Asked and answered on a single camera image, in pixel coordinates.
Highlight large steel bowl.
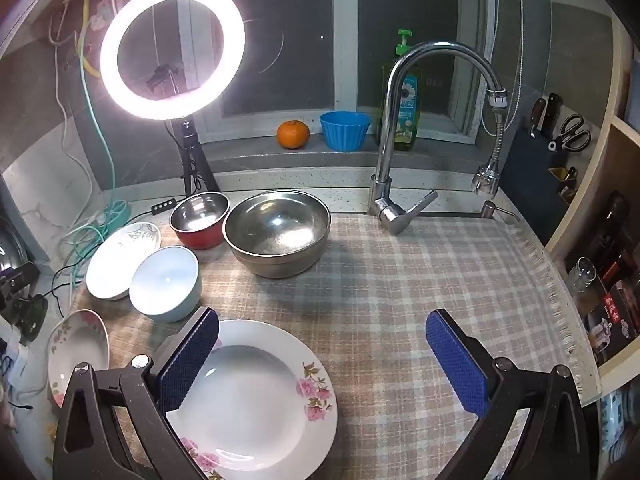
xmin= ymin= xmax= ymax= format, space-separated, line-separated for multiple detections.
xmin=222 ymin=190 xmax=332 ymax=279

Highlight white power strip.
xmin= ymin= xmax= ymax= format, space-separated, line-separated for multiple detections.
xmin=0 ymin=330 xmax=33 ymax=411

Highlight blue white patterned cloth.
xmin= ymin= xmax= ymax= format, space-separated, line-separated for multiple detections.
xmin=597 ymin=385 xmax=640 ymax=480

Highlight dark bottle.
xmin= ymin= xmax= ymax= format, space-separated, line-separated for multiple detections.
xmin=582 ymin=192 xmax=631 ymax=271

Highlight yellow hose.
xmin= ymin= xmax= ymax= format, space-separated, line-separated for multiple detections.
xmin=80 ymin=0 xmax=101 ymax=78

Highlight light blue bowl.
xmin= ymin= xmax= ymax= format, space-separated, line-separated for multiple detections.
xmin=129 ymin=246 xmax=203 ymax=324

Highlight small pink floral plate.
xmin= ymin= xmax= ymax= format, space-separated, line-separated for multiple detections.
xmin=46 ymin=309 xmax=111 ymax=408

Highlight orange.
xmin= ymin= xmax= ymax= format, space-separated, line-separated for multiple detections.
xmin=276 ymin=120 xmax=310 ymax=150

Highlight brown handled knife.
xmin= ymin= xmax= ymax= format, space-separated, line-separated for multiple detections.
xmin=529 ymin=97 xmax=547 ymax=138

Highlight dark blue knife block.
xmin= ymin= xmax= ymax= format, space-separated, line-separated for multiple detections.
xmin=500 ymin=125 xmax=581 ymax=241

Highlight teal cable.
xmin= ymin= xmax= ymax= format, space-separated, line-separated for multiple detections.
xmin=62 ymin=0 xmax=132 ymax=286

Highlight wooden shelf unit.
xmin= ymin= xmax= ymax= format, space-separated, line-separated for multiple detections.
xmin=545 ymin=15 xmax=640 ymax=406

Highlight black gooseneck phone clamp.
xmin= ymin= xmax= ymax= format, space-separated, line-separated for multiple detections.
xmin=146 ymin=64 xmax=182 ymax=96

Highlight black handled knife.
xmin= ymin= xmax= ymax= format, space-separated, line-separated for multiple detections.
xmin=542 ymin=92 xmax=563 ymax=138

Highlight white window frame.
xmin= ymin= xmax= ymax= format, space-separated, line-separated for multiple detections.
xmin=175 ymin=0 xmax=496 ymax=143

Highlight clear glass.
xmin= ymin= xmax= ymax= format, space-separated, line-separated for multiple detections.
xmin=567 ymin=256 xmax=598 ymax=295

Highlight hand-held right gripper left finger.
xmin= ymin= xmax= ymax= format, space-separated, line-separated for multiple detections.
xmin=52 ymin=306 xmax=221 ymax=480

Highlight chrome faucet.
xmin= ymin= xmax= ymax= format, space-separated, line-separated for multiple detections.
xmin=367 ymin=40 xmax=510 ymax=235

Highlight flexible metal sprayer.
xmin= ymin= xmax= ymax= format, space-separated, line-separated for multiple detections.
xmin=472 ymin=102 xmax=508 ymax=197

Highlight checked table cloth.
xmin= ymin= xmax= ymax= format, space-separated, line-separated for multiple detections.
xmin=70 ymin=212 xmax=586 ymax=480

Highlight dark printed box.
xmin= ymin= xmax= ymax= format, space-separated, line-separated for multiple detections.
xmin=582 ymin=280 xmax=640 ymax=361

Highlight red steel bowl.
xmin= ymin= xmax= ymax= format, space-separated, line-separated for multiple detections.
xmin=169 ymin=192 xmax=232 ymax=251

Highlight blue ribbed cup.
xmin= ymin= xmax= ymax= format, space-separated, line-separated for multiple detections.
xmin=319 ymin=111 xmax=371 ymax=152

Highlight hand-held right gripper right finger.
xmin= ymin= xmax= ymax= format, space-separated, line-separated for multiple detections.
xmin=425 ymin=309 xmax=591 ymax=480

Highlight black scissors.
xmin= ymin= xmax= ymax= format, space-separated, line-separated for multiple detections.
xmin=548 ymin=114 xmax=592 ymax=153

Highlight ring light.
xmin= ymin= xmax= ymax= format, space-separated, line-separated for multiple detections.
xmin=99 ymin=0 xmax=246 ymax=121

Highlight black tripod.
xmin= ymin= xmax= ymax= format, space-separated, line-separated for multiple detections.
xmin=170 ymin=119 xmax=221 ymax=198

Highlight green dish soap bottle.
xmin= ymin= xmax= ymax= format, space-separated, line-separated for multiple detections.
xmin=380 ymin=29 xmax=425 ymax=152

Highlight white leaf print plate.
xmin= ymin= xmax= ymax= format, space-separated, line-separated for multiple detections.
xmin=85 ymin=221 xmax=163 ymax=302

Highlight white cable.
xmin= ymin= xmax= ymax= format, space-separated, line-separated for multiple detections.
xmin=47 ymin=0 xmax=96 ymax=226

